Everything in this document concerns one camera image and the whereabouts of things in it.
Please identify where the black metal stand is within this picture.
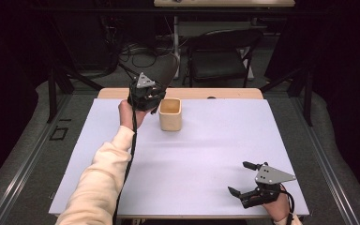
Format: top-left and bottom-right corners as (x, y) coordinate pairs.
(46, 60), (105, 124)
(260, 67), (314, 128)

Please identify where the beige square cup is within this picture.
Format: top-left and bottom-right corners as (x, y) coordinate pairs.
(157, 97), (183, 132)

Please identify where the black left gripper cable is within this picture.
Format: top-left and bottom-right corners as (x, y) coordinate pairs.
(112, 106), (139, 225)

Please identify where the person's left hand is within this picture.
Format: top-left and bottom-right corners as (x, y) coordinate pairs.
(117, 99), (153, 131)

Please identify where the light wooden desk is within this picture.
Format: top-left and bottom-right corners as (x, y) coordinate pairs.
(153, 0), (296, 80)

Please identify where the black folding chair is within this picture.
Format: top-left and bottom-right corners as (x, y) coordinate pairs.
(182, 28), (264, 89)

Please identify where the person's right hand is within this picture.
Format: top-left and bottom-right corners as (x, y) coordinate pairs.
(261, 191), (292, 223)

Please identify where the tangle of floor cables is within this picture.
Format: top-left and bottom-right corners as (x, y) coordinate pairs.
(106, 15), (177, 89)

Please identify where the white table mat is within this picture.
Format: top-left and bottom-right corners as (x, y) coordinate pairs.
(48, 97), (310, 217)

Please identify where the black kitchen knife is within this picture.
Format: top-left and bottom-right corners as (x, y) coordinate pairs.
(150, 53), (180, 115)

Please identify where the grey floor rail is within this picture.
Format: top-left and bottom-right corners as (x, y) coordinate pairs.
(289, 97), (360, 225)
(0, 93), (73, 225)

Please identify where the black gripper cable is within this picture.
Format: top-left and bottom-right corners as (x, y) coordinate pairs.
(112, 106), (139, 225)
(279, 183), (295, 223)

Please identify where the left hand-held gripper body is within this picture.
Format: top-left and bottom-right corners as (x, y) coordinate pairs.
(127, 72), (167, 113)

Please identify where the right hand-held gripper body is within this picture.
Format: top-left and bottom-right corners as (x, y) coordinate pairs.
(240, 161), (297, 209)

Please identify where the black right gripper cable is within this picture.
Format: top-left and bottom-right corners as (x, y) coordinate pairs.
(279, 183), (295, 223)

